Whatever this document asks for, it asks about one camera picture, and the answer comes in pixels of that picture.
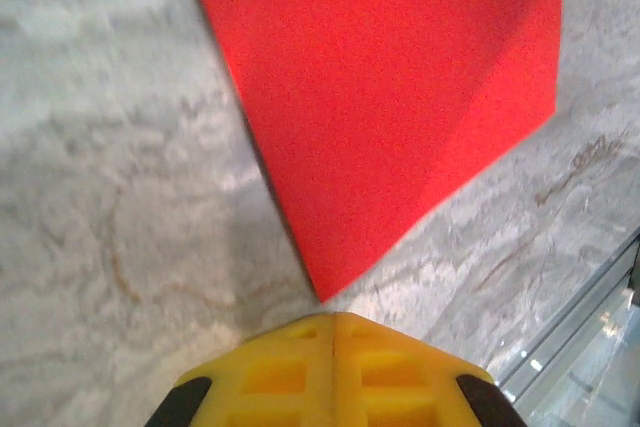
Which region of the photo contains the long aluminium base rail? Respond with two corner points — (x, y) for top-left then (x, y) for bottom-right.
(492, 229), (640, 427)

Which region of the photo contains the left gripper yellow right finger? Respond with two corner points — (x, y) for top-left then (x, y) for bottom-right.
(333, 312), (526, 427)

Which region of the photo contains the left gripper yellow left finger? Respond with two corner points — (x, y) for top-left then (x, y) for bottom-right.
(147, 314), (335, 427)

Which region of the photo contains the red square paper sheet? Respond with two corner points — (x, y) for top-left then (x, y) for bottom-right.
(179, 0), (566, 305)

